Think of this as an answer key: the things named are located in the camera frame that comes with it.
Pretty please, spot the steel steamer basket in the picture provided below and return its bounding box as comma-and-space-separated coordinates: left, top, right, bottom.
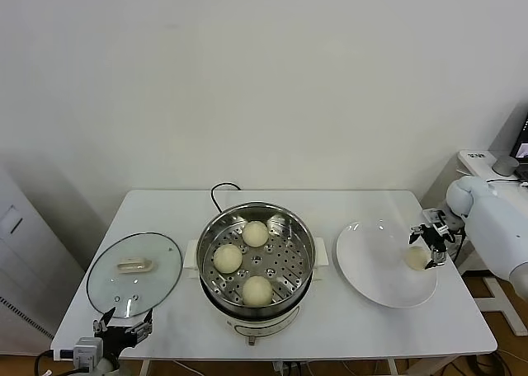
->
196, 202, 317, 316

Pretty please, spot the glass pot lid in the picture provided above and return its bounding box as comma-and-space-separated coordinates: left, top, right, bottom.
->
85, 232, 184, 320

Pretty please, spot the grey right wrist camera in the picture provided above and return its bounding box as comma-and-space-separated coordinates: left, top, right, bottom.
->
422, 208, 449, 228

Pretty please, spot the white side desk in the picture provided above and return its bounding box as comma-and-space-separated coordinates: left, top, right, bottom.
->
419, 148, 528, 336

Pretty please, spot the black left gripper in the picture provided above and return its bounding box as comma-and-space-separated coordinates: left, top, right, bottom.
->
92, 308, 154, 360

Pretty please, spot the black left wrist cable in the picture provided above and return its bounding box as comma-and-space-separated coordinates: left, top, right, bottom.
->
33, 350, 57, 376

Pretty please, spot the grey round speaker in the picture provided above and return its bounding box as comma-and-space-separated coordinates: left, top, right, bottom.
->
491, 156, 520, 177

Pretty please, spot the white cabinet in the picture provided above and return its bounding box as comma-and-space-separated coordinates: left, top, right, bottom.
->
0, 167, 86, 359

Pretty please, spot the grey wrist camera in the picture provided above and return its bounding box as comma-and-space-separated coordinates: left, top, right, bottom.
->
60, 337, 103, 371
422, 208, 449, 228

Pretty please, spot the white steamed baozi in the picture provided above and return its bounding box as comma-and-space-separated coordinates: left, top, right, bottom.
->
213, 243, 243, 275
241, 275, 274, 307
403, 246, 430, 272
241, 220, 269, 247

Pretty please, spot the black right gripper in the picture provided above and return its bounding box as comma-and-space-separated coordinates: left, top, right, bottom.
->
408, 223, 449, 270

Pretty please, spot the black cooker power cord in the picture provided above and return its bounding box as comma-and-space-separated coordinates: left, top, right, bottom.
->
210, 182, 242, 213

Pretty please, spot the white round plate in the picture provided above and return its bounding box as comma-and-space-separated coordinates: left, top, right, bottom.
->
334, 219, 439, 310

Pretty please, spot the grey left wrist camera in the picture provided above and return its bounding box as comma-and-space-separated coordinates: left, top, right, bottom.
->
60, 337, 103, 371

